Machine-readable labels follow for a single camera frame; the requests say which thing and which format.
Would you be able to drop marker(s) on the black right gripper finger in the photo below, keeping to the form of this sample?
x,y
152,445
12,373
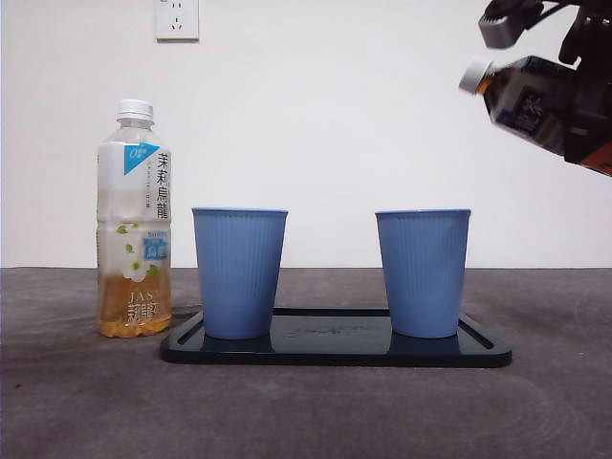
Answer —
x,y
590,110

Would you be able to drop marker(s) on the oolong tea bottle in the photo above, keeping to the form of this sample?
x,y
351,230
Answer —
x,y
521,95

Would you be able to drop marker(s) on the jasmine tea bottle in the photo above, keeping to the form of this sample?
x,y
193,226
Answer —
x,y
134,191

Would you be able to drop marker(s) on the blue ribbed cup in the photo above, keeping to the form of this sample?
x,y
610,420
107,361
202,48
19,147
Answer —
x,y
239,272
423,272

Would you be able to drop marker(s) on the dark blue tray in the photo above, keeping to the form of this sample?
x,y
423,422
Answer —
x,y
334,354

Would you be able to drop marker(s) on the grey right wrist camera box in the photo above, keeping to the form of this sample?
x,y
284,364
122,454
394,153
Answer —
x,y
502,28

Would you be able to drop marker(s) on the white wall socket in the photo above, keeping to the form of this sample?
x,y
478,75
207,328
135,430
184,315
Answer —
x,y
177,28

